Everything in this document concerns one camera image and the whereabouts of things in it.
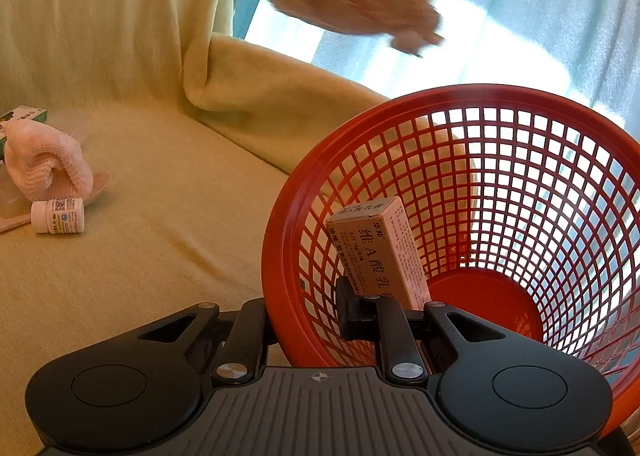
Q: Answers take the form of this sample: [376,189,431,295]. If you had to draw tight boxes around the red plastic mesh basket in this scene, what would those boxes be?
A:
[260,83,640,440]

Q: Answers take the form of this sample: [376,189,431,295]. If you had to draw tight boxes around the light blue curtain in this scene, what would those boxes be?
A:
[244,0,640,373]

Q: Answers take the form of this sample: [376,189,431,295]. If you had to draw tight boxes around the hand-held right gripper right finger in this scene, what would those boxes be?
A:
[334,276,509,383]

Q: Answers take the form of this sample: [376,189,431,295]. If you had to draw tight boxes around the green and white box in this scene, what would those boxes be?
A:
[0,106,49,147]

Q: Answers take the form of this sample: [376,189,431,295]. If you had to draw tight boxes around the pink towel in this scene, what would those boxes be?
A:
[4,121,97,203]

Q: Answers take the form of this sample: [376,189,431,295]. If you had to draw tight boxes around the white pill bottle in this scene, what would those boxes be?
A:
[30,198,85,235]

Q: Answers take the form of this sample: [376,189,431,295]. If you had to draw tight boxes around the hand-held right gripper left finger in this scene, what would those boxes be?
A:
[118,298,271,385]

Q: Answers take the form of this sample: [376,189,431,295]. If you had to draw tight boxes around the wooden spoon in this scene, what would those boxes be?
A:
[0,170,117,233]

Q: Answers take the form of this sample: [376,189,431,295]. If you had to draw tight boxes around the yellow blanket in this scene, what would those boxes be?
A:
[0,0,478,442]

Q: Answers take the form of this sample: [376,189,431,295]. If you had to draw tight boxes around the beige medicine box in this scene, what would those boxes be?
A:
[325,196,432,311]

